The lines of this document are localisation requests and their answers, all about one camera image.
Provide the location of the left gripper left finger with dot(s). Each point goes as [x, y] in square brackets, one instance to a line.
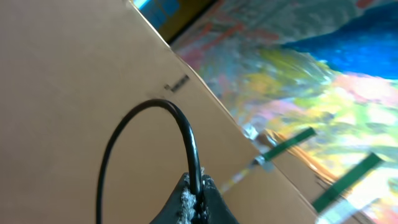
[180, 207]

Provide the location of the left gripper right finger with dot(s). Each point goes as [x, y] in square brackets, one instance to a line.
[215, 211]

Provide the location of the green tape strip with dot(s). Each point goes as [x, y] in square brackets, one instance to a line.
[346, 181]
[285, 145]

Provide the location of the colourful painted surface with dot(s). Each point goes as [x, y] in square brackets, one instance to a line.
[282, 66]

